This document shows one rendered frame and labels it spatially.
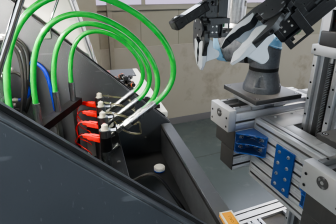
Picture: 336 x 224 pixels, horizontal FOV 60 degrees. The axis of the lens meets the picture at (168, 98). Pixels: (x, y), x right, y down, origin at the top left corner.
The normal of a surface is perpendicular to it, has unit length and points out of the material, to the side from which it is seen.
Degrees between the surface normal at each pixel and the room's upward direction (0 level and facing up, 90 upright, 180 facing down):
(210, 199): 0
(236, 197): 0
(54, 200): 90
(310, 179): 90
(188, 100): 90
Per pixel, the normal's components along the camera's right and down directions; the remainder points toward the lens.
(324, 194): -0.93, 0.13
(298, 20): 0.07, 0.55
